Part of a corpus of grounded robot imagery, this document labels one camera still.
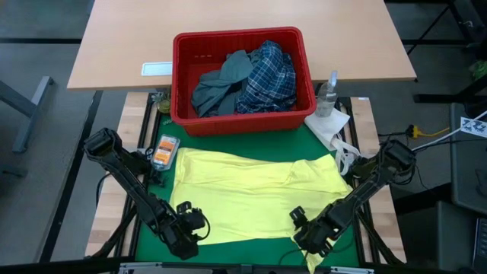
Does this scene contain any black-and-white printed marker tag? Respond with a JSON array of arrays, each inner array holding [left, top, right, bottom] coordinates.
[[460, 116, 487, 139]]

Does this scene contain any small potted plant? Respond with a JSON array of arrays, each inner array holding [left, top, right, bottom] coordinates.
[[151, 91, 172, 115]]

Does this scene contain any person's foot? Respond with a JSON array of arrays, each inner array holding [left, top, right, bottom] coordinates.
[[468, 59, 487, 79]]

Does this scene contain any light wooden table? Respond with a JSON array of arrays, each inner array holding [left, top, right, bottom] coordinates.
[[67, 0, 418, 91]]

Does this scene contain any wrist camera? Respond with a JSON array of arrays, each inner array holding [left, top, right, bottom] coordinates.
[[292, 227, 317, 250], [184, 208, 208, 231]]

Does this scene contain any blue plaid shirt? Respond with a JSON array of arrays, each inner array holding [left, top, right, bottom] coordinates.
[[235, 40, 298, 114]]

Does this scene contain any black cable sleeve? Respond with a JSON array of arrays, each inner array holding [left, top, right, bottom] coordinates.
[[91, 205, 138, 260], [353, 212, 404, 266]]

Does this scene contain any black keyboard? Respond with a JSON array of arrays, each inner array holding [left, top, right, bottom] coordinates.
[[471, 217, 487, 273]]

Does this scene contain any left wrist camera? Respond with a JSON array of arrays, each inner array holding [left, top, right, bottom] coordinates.
[[184, 208, 208, 231]]

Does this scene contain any black metal desk base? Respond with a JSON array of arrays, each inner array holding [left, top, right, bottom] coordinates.
[[403, 0, 487, 104]]

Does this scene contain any grey plastic case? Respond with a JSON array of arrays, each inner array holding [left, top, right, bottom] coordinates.
[[450, 102, 487, 216]]

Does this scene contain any green table mat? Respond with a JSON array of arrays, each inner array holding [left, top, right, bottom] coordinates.
[[135, 113, 361, 267]]

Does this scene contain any grey-blue garment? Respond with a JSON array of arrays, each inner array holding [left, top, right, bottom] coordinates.
[[191, 49, 255, 118]]

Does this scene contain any red plastic laundry bin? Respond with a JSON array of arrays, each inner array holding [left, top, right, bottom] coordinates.
[[170, 26, 317, 137]]

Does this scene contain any white tote bag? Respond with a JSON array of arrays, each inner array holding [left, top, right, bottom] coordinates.
[[304, 108, 361, 176]]

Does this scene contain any clear plastic spray bottle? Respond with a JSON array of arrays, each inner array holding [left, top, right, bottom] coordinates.
[[314, 70, 339, 118]]

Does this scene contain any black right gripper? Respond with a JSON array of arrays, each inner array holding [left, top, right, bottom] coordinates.
[[288, 205, 336, 258]]

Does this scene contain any yellow shirt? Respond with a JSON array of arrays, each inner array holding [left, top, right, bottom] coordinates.
[[169, 147, 353, 274]]

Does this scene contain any orange-labelled clear plastic package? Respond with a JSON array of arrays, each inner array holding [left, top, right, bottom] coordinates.
[[151, 133, 181, 171]]

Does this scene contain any white rectangular label plate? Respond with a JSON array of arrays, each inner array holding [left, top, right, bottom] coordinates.
[[141, 61, 174, 77]]

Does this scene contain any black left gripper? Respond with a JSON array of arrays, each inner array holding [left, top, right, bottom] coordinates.
[[161, 201, 199, 262]]

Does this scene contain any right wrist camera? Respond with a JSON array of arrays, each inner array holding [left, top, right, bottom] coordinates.
[[292, 227, 317, 250]]

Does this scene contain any grey metal table leg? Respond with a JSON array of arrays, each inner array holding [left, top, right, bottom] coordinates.
[[0, 75, 56, 154]]

